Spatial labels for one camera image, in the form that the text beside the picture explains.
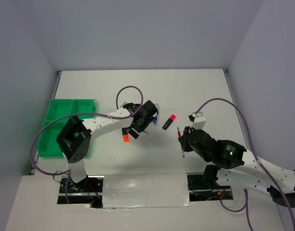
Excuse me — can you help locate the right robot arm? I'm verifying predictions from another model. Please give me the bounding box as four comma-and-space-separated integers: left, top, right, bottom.
178, 113, 295, 208

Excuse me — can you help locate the red gel pen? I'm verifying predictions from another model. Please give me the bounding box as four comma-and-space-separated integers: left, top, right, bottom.
177, 127, 185, 158

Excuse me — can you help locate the orange-capped black highlighter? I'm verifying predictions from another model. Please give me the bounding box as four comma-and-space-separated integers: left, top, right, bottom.
122, 129, 129, 142

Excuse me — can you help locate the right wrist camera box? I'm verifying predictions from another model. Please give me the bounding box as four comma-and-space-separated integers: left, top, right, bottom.
188, 112, 206, 129

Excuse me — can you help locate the green four-compartment plastic bin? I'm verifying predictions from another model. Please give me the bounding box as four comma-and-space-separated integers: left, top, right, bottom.
37, 99, 96, 158

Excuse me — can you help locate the clear glue bottle blue cap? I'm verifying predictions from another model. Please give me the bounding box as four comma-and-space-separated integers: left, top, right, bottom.
152, 103, 160, 125

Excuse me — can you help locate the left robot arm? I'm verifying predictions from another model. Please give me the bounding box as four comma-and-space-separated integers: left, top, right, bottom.
56, 100, 159, 192

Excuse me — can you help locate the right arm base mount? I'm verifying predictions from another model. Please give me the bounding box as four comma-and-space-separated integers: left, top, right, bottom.
187, 165, 233, 202

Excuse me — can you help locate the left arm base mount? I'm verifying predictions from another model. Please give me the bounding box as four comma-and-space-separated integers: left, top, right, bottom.
55, 176, 104, 208

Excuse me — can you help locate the pink-capped black highlighter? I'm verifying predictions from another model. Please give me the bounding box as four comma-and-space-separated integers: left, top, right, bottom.
162, 114, 176, 130

